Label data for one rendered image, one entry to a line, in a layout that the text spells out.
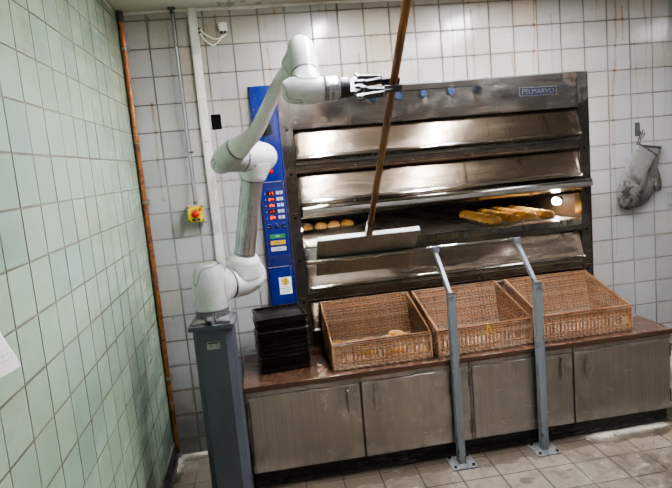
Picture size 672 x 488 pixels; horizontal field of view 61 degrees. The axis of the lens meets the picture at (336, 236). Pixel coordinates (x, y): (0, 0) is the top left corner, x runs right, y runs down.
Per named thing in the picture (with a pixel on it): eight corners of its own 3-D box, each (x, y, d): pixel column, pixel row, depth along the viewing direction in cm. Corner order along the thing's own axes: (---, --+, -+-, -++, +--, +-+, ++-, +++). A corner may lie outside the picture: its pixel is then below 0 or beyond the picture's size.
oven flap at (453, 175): (300, 206, 338) (296, 174, 342) (580, 177, 361) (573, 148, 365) (300, 204, 334) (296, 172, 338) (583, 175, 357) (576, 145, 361)
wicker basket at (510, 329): (412, 333, 356) (409, 290, 352) (497, 321, 364) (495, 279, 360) (438, 358, 308) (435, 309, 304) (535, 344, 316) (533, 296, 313)
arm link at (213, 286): (187, 310, 266) (181, 264, 263) (218, 301, 279) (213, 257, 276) (208, 314, 255) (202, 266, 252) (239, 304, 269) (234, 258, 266)
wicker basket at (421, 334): (321, 344, 349) (317, 301, 345) (410, 333, 356) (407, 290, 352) (332, 372, 301) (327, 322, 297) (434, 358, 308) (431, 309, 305)
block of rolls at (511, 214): (457, 217, 432) (457, 210, 431) (516, 211, 438) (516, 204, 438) (490, 225, 372) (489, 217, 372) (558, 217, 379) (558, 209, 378)
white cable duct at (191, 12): (233, 400, 347) (186, 8, 317) (241, 399, 348) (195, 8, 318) (233, 401, 345) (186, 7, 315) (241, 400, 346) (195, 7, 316)
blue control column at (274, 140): (274, 345, 541) (250, 116, 513) (291, 343, 543) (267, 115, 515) (285, 441, 352) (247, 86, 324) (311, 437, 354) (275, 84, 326)
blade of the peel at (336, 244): (420, 230, 301) (418, 225, 303) (317, 241, 294) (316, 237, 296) (409, 265, 331) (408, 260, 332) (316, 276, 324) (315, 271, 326)
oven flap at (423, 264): (308, 291, 345) (304, 258, 349) (583, 258, 368) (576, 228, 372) (309, 290, 341) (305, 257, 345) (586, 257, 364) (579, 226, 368)
